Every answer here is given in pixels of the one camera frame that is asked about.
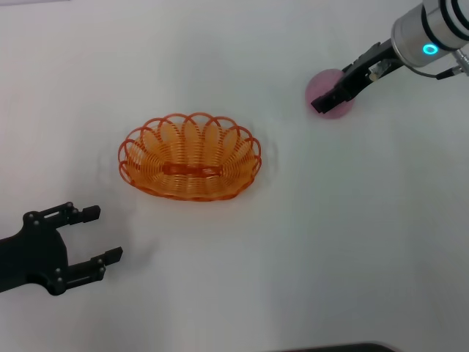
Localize pink peach with green leaf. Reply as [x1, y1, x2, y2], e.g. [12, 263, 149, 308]
[304, 67, 356, 121]

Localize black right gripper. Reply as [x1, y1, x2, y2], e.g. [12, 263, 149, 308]
[311, 41, 405, 115]

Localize orange plastic woven basket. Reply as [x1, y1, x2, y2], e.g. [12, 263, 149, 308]
[117, 112, 263, 202]

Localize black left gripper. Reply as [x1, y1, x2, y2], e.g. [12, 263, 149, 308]
[0, 201, 125, 297]

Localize dark rounded robot base edge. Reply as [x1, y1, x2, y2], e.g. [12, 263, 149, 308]
[281, 341, 399, 352]

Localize grey connector with black cable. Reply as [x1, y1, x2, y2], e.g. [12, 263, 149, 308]
[369, 48, 469, 82]

